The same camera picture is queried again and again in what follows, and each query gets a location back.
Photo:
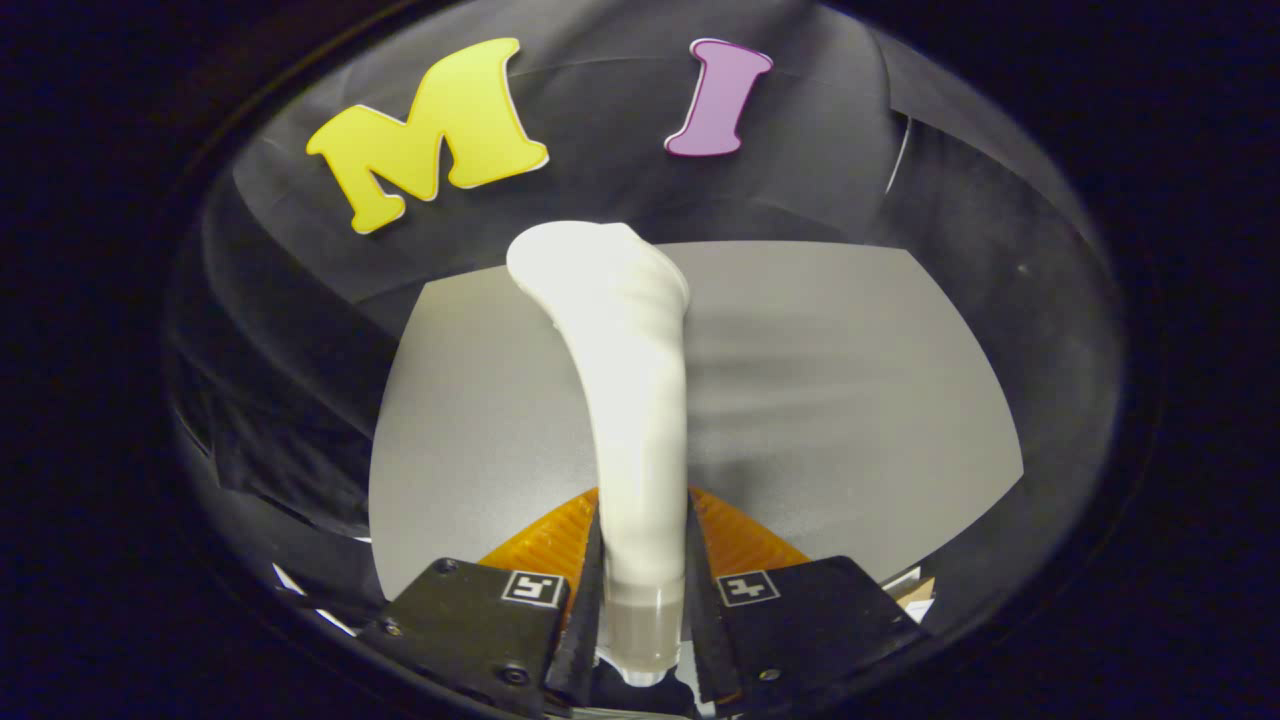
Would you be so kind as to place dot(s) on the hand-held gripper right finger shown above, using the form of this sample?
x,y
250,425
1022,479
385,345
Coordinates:
x,y
702,620

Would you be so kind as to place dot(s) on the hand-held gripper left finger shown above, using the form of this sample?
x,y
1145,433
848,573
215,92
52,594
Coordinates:
x,y
590,620

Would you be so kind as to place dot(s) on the grey cabinet with dark top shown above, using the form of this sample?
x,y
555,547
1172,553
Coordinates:
x,y
850,400

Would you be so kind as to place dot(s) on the black backdrop cloth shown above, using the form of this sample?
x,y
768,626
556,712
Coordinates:
x,y
600,130

